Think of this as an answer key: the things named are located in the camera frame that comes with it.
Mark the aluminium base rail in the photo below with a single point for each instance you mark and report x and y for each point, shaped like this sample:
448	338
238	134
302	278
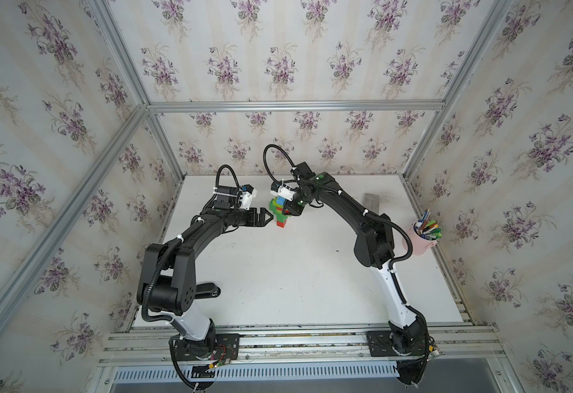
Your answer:
276	344

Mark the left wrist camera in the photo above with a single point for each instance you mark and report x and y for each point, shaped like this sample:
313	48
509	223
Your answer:
246	196

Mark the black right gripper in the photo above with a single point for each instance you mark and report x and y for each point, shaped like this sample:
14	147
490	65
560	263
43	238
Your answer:
291	208

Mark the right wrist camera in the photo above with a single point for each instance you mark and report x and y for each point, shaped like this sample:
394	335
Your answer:
282	190

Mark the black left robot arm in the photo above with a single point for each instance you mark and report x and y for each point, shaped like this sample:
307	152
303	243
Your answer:
167	284

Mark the pink pen cup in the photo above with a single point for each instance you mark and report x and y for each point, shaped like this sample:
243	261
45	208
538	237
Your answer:
419	243

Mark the grey eraser block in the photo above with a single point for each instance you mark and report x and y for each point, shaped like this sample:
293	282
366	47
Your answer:
371	202

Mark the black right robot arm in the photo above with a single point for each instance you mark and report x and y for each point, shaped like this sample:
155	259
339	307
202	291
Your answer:
379	245

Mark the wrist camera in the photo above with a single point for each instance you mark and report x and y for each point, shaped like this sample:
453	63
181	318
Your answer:
282	190
246	196

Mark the coloured pens bundle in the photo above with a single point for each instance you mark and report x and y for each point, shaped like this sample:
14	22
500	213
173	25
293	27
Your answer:
428	228

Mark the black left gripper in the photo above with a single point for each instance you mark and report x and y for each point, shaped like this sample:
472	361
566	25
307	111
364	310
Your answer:
260	223

